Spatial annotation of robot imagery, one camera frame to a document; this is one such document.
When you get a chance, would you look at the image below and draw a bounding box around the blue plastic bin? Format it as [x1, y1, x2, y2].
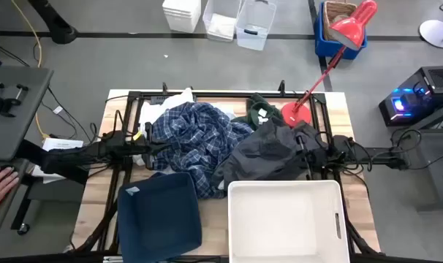
[313, 1, 368, 61]

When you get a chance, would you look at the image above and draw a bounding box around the blue plaid shirt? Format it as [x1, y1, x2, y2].
[149, 102, 256, 200]

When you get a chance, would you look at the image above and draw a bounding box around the black computer with blue lights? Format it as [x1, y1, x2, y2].
[378, 65, 443, 128]

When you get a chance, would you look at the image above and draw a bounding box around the white round stand base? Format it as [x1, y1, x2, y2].
[418, 19, 443, 50]

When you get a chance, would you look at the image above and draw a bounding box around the yellow cable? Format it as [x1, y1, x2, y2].
[10, 0, 51, 140]

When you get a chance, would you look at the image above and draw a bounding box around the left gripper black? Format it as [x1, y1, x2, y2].
[132, 135, 173, 160]

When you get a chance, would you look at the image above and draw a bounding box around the black stand leg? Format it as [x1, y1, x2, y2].
[26, 0, 80, 45]

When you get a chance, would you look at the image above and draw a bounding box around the grey side desk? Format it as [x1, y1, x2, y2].
[0, 65, 55, 162]

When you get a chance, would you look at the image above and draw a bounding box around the black clamp mount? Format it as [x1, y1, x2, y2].
[0, 81, 30, 118]

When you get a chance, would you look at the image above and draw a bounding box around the person's hand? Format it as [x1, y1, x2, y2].
[0, 166, 20, 215]

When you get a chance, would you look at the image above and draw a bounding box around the dark grey jacket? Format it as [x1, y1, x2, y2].
[210, 116, 330, 191]

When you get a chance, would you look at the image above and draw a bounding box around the wicker basket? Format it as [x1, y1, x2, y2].
[322, 0, 359, 42]

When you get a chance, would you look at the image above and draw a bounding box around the dark green garment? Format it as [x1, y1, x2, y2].
[230, 92, 285, 131]

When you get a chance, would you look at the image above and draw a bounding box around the white lidded storage bin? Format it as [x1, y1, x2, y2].
[162, 0, 202, 34]

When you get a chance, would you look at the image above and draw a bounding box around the clear plastic bin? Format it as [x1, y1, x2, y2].
[235, 0, 278, 52]
[202, 0, 243, 42]

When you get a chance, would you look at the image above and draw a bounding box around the white paper box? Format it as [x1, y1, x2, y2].
[31, 137, 85, 184]

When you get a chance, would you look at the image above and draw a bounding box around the black metal table frame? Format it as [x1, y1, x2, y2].
[72, 80, 382, 263]

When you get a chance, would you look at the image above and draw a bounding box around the navy fabric basket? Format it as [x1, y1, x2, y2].
[116, 172, 203, 263]

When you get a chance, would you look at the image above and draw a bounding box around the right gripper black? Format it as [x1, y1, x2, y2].
[296, 135, 331, 180]

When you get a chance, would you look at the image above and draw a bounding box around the white garment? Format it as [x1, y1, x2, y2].
[132, 87, 238, 176]

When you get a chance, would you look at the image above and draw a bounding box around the white woven plastic basket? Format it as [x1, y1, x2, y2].
[227, 179, 352, 263]

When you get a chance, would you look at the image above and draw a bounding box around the red desk lamp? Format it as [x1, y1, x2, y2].
[280, 0, 379, 129]

